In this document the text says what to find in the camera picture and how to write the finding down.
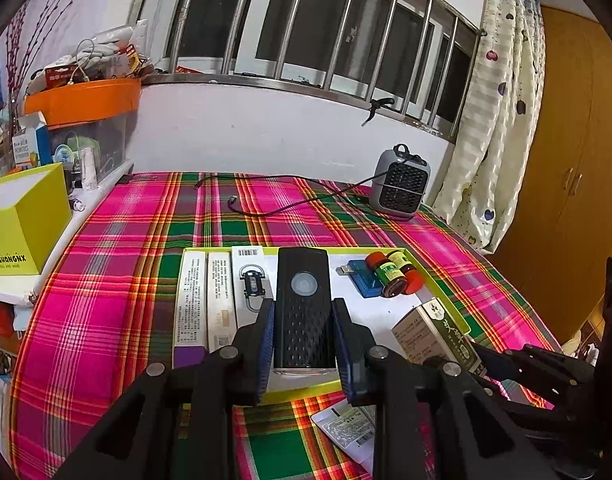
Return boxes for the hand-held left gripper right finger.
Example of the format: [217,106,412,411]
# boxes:
[331,297,559,480]

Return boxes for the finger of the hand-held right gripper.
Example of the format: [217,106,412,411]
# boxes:
[468,342,599,391]

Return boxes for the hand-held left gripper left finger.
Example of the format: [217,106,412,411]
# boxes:
[53,297,276,480]

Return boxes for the lime green tray box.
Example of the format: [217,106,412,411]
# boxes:
[176,245,472,406]

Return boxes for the black sensor light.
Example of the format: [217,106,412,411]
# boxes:
[272,246,337,378]

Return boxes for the white box beige print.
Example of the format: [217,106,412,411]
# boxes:
[206,250,237,356]

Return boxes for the beige box green label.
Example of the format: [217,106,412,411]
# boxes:
[390,297,488,377]

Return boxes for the white tube lilac cap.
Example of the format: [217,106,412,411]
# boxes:
[310,405,378,463]

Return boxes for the clear blue USB device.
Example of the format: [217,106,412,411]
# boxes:
[336,258,384,298]

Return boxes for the white box carabiner print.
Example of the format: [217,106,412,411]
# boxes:
[231,246,273,333]

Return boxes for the white box purple end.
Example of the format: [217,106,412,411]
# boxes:
[172,250,209,370]

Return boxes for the brown medicine bottle red cap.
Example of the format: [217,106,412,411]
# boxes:
[364,251,407,298]
[388,250,423,295]

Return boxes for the pink plaid tablecloth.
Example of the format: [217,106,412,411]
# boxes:
[3,171,567,480]

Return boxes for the grey small space heater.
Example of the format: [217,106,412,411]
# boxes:
[368,144,432,222]

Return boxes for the brown wooden wardrobe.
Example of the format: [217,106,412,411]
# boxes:
[486,5,612,346]

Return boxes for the white plastic bottle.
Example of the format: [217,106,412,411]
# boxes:
[80,146,100,192]

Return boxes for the white side table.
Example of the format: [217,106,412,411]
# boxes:
[0,157,137,306]

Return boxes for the cream heart print curtain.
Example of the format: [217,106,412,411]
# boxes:
[431,0,544,256]

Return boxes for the lime green lidded box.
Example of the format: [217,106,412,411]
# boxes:
[0,162,73,277]

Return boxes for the red toy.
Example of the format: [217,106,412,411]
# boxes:
[0,297,17,341]

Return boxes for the clear bin orange lid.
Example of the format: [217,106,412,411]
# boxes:
[23,77,143,193]

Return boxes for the blue white carton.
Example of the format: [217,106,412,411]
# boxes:
[11,112,54,168]

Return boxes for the window with metal bars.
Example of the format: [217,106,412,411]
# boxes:
[126,0,487,143]

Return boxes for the pile of packets and bags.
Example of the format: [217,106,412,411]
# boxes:
[28,19,159,93]

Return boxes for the pink dried flower branches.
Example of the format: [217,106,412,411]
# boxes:
[1,0,82,101]

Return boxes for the black strap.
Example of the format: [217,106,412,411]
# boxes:
[362,96,394,125]

